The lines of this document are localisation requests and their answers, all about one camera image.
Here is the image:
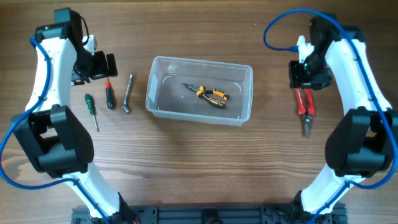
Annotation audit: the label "red handle wire stripper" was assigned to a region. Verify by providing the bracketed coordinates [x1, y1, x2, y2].
[294, 88, 315, 138]

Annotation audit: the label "orange black needle-nose pliers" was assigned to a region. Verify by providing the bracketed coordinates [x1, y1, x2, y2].
[182, 83, 229, 109]

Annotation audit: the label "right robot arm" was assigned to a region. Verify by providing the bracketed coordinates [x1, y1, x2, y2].
[289, 12, 397, 223]

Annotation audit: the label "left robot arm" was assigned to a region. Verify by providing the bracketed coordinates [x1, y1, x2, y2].
[7, 8, 139, 223]

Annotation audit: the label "clear plastic container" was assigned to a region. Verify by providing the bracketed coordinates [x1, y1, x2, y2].
[146, 56, 254, 126]

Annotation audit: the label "black red screwdriver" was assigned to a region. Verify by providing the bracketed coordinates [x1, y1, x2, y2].
[105, 79, 115, 110]

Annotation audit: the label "silver socket wrench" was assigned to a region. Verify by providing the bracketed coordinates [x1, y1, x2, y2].
[121, 73, 134, 114]

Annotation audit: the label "right blue cable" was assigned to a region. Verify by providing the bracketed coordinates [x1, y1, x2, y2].
[263, 7, 398, 224]

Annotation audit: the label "green handle screwdriver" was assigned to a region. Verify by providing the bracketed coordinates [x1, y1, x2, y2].
[85, 93, 100, 133]

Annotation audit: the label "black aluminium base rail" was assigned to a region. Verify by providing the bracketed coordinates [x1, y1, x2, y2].
[71, 203, 348, 224]

